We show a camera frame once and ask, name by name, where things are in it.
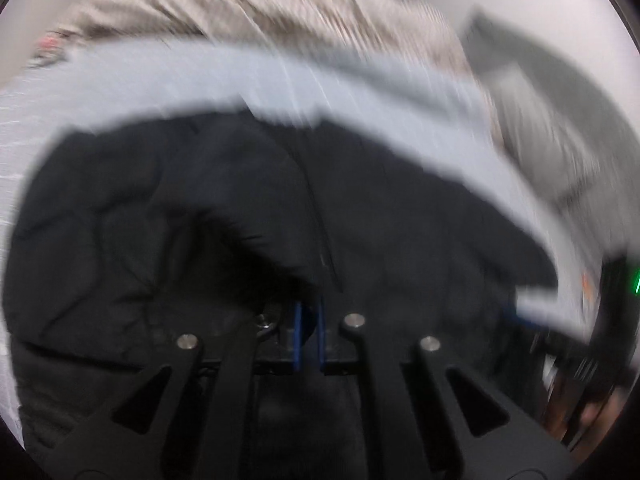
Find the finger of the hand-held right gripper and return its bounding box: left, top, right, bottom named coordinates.
left=502, top=302, right=588, bottom=348

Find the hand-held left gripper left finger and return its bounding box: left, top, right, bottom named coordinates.
left=46, top=301, right=305, bottom=480

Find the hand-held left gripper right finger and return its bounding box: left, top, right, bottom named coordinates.
left=318, top=298, right=577, bottom=480

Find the black padded jacket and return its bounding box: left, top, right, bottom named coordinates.
left=2, top=110, right=558, bottom=480

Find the light grey pillow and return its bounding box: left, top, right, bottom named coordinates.
left=487, top=66, right=603, bottom=206

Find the light blue dotted blanket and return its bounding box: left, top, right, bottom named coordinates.
left=0, top=39, right=593, bottom=337

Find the grey folded cloth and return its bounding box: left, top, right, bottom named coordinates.
left=460, top=7, right=632, bottom=171

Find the beige textured quilt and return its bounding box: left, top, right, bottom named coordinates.
left=30, top=0, right=496, bottom=113

